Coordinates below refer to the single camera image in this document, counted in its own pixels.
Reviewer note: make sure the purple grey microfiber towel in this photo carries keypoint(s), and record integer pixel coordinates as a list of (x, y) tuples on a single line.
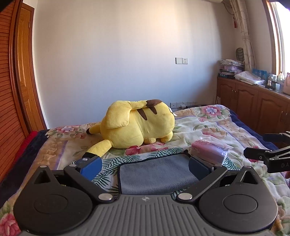
[(156, 176)]

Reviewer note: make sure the items on windowsill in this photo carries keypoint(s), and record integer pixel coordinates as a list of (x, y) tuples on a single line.
[(279, 83)]

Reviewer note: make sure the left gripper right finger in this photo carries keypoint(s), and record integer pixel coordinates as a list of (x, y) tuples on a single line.
[(207, 175)]

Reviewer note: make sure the red blanket edge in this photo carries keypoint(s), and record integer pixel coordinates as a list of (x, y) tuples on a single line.
[(24, 145)]

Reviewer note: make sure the yellow pikachu plush toy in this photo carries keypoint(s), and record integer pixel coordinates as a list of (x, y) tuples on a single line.
[(132, 123)]

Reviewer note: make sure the floral curtain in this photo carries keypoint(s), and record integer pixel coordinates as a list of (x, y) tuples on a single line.
[(241, 16)]

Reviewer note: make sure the wooden slatted wardrobe door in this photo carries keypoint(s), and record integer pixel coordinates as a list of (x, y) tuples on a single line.
[(13, 124)]

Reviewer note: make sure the white wall switch socket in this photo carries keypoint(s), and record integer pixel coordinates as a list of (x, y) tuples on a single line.
[(180, 60)]

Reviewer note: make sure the floral bed quilt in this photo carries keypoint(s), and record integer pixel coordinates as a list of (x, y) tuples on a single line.
[(61, 146)]

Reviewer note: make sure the stack of folded linens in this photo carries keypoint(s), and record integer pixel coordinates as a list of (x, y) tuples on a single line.
[(229, 68)]

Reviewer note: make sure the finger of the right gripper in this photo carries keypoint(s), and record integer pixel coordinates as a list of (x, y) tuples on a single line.
[(283, 137), (263, 154)]

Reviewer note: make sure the palm leaf print cloth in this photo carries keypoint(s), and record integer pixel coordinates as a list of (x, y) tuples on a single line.
[(107, 179)]

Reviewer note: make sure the white folded cloth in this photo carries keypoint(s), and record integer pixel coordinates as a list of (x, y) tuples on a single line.
[(249, 78)]

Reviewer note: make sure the pink tissue pack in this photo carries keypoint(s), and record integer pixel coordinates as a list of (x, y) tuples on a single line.
[(210, 149)]

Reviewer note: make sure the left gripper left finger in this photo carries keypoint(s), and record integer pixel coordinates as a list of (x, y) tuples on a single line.
[(82, 173)]

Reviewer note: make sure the wooden sideboard cabinet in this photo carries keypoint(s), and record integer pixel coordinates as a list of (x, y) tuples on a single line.
[(261, 109)]

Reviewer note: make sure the wall outlet strip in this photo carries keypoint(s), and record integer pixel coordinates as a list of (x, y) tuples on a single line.
[(182, 105)]

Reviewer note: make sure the wooden panel door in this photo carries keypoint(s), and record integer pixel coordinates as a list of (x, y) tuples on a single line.
[(26, 82)]

